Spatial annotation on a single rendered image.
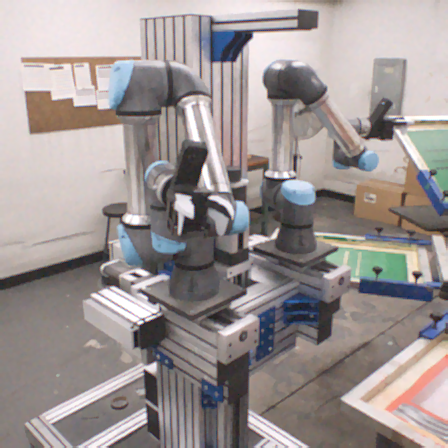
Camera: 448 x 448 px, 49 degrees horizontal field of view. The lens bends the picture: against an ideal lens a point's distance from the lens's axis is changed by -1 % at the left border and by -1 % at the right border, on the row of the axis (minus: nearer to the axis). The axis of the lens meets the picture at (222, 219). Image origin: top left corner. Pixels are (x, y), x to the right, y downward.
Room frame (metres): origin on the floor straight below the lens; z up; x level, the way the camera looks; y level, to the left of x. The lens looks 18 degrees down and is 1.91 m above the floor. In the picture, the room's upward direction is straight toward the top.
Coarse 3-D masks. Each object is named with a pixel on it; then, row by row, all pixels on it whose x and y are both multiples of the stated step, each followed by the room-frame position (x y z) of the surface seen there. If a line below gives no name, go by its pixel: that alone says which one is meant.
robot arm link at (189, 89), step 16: (176, 64) 1.28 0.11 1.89; (176, 80) 1.25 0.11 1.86; (192, 80) 1.26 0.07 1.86; (176, 96) 1.26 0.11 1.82; (192, 96) 1.24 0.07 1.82; (208, 96) 1.26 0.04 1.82; (176, 112) 1.26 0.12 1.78; (192, 112) 1.22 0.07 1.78; (208, 112) 1.23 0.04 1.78; (192, 128) 1.19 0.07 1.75; (208, 128) 1.19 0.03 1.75; (208, 144) 1.16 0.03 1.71; (208, 160) 1.13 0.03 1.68; (208, 176) 1.10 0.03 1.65; (224, 176) 1.12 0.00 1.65; (224, 192) 1.08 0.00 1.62; (240, 208) 1.06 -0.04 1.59; (240, 224) 1.05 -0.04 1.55
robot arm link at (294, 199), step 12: (288, 180) 1.72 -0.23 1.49; (300, 180) 1.72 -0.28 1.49; (276, 192) 1.72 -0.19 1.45; (288, 192) 1.64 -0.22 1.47; (300, 192) 1.62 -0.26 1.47; (312, 192) 1.64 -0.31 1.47; (276, 204) 1.70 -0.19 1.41; (288, 204) 1.63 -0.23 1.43; (300, 204) 1.62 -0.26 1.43; (312, 204) 1.64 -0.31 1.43; (288, 216) 1.63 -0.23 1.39; (300, 216) 1.62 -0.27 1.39; (312, 216) 1.64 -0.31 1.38
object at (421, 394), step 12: (444, 360) 1.40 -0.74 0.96; (432, 372) 1.34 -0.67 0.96; (444, 372) 1.34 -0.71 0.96; (420, 384) 1.28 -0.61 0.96; (432, 384) 1.28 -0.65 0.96; (444, 384) 1.27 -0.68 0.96; (408, 396) 1.22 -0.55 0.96; (420, 396) 1.22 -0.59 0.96; (432, 396) 1.22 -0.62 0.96; (444, 396) 1.22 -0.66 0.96; (420, 408) 1.17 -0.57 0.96; (432, 408) 1.17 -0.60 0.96; (444, 408) 1.17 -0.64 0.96; (444, 420) 1.12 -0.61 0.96
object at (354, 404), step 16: (416, 352) 1.40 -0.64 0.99; (384, 368) 1.31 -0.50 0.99; (400, 368) 1.32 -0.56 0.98; (368, 384) 1.23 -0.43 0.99; (384, 384) 1.26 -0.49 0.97; (352, 400) 1.16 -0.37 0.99; (352, 416) 1.13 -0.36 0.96; (368, 416) 1.10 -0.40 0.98; (384, 416) 1.09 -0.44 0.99; (384, 432) 1.06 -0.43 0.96; (400, 432) 1.03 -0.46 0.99; (416, 432) 1.03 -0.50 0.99
